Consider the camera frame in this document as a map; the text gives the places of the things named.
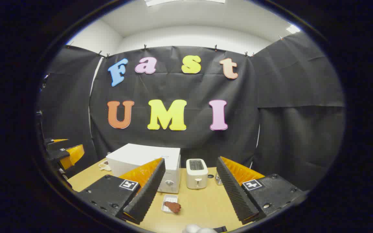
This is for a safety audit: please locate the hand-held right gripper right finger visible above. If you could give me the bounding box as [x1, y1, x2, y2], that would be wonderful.
[216, 156, 307, 225]

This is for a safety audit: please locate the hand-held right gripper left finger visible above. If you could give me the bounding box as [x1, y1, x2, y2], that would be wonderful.
[76, 158, 166, 225]

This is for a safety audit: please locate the brown meat piece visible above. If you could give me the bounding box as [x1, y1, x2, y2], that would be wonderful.
[164, 201, 182, 214]

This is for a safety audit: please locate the white microwave oven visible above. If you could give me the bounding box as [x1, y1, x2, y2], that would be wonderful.
[106, 143, 181, 194]

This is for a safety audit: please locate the small white plastic tray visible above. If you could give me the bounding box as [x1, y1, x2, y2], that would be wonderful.
[161, 194, 178, 214]

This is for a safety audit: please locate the white toaster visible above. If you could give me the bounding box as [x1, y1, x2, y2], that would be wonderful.
[186, 159, 209, 190]

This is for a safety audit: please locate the white rounded object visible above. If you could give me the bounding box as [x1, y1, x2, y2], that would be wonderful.
[182, 224, 218, 233]

